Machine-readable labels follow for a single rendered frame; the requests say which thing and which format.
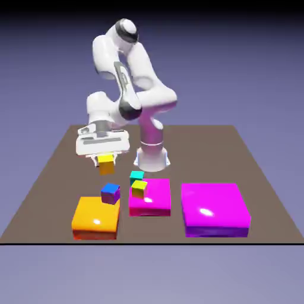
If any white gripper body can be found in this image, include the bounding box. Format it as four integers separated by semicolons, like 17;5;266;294
75;129;131;157

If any small orange cube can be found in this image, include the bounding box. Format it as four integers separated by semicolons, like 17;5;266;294
97;154;115;176

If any small cyan cube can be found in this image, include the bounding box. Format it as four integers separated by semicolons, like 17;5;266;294
129;170;145;187

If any small blue cube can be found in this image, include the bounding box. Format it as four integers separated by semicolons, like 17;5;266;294
100;182;121;205

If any small yellow-green cube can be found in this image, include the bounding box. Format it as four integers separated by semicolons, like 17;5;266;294
131;179;148;200

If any large pink box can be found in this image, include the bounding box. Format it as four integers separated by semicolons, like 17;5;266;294
128;178;172;217

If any large orange box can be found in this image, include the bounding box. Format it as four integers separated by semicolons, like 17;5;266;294
71;196;121;240

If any large magenta box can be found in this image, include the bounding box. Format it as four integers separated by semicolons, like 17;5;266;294
180;182;252;238

